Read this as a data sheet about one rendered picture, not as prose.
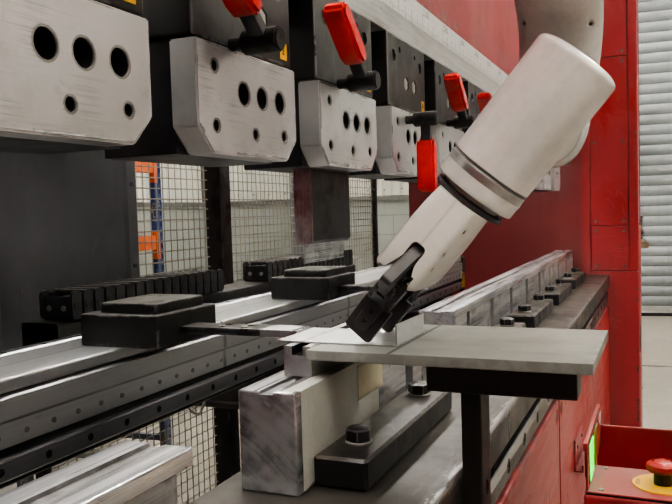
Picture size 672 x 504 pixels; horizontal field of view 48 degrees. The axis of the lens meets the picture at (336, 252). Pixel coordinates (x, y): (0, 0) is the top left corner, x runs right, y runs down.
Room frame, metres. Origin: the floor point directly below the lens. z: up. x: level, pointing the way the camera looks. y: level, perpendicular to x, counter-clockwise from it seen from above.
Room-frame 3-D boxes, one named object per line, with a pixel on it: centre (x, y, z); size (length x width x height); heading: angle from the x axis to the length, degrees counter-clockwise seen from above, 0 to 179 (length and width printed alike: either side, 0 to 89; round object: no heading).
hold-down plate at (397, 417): (0.82, -0.06, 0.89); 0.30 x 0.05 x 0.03; 157
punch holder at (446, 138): (1.15, -0.14, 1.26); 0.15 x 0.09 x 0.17; 157
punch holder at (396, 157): (0.97, -0.06, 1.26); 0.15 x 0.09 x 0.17; 157
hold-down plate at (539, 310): (1.71, -0.44, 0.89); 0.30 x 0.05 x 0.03; 157
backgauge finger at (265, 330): (0.88, 0.16, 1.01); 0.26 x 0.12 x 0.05; 67
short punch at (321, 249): (0.81, 0.01, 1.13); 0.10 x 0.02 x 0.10; 157
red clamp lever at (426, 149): (0.93, -0.11, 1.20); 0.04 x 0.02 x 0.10; 67
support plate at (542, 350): (0.75, -0.12, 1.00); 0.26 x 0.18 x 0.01; 67
